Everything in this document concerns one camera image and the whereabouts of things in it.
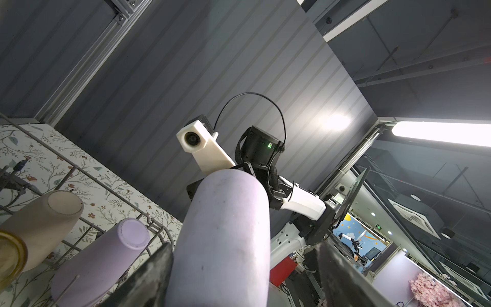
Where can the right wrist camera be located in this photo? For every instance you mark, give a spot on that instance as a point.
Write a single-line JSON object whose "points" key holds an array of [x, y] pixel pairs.
{"points": [[197, 140]]}

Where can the lilac cup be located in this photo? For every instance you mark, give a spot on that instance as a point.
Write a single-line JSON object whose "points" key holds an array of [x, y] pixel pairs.
{"points": [[85, 278], [223, 253]]}

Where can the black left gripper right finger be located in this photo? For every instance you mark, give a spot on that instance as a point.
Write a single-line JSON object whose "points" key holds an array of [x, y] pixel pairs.
{"points": [[341, 283]]}

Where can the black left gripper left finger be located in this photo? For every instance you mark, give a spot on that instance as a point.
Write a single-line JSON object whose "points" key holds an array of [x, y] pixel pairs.
{"points": [[149, 283]]}

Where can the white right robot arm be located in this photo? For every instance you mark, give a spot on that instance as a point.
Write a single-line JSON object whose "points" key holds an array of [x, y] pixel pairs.
{"points": [[256, 153]]}

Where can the beige cup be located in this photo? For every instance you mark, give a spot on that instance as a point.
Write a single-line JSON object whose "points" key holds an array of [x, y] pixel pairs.
{"points": [[44, 223]]}

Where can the yellow transparent cup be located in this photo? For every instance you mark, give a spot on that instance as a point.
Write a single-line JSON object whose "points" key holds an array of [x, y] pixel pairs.
{"points": [[14, 255]]}

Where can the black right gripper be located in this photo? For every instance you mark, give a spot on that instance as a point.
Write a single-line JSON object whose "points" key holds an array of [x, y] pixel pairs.
{"points": [[243, 180]]}

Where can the grey wire dish rack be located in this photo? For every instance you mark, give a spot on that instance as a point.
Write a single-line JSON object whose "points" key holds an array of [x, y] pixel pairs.
{"points": [[35, 160]]}

